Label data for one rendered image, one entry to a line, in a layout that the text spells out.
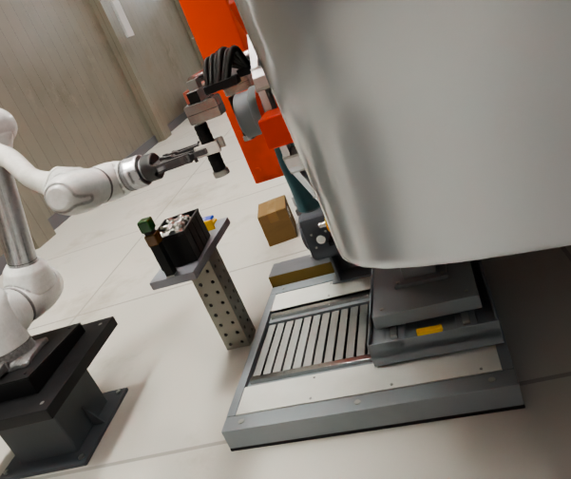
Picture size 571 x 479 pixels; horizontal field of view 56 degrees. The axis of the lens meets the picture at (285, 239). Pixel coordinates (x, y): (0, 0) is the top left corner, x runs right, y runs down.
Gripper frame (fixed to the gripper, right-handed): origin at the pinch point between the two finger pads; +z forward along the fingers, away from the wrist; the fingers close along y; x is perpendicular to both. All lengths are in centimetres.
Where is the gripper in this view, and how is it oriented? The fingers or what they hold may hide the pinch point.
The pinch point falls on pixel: (210, 146)
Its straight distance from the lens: 146.1
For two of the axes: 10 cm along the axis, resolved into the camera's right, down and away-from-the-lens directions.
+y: -1.7, 4.5, -8.8
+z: 9.2, -2.5, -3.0
